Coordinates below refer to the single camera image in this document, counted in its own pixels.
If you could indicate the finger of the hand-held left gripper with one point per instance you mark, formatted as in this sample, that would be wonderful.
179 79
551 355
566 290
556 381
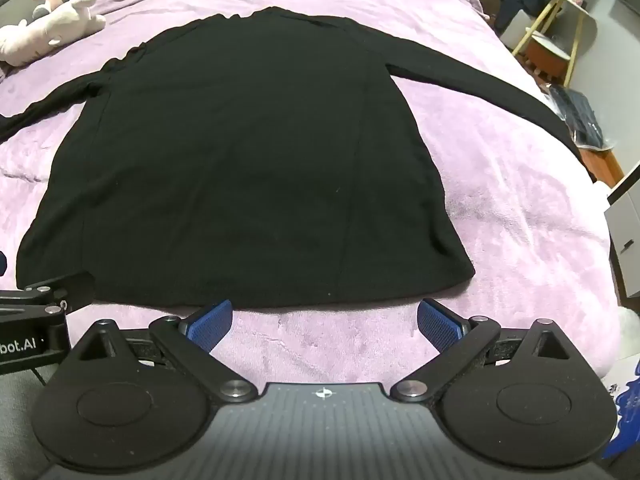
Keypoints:
70 290

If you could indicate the side table with yellow legs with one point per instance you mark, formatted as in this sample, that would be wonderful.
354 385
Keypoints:
560 15

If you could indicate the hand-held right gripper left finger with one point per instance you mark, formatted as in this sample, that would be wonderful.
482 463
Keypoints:
214 321

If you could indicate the dark folded clothes bag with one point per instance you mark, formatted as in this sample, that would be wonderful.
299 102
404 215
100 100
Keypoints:
580 115

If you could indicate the white cabinet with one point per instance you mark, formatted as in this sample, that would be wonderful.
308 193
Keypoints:
625 240

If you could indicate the purple fleece blanket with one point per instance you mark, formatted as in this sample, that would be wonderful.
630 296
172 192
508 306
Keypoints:
505 210

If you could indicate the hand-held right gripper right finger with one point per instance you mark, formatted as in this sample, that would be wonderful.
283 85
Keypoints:
439 321

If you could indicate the grey cloth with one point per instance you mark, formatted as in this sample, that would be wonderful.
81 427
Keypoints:
17 425

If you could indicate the dark clothes pile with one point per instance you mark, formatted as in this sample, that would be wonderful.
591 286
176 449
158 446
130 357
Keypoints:
517 7

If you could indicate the blue white printed box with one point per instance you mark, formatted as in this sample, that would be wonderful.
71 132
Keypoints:
627 405

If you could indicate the black long-sleeve shirt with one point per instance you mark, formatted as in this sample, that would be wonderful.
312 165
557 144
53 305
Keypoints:
240 160

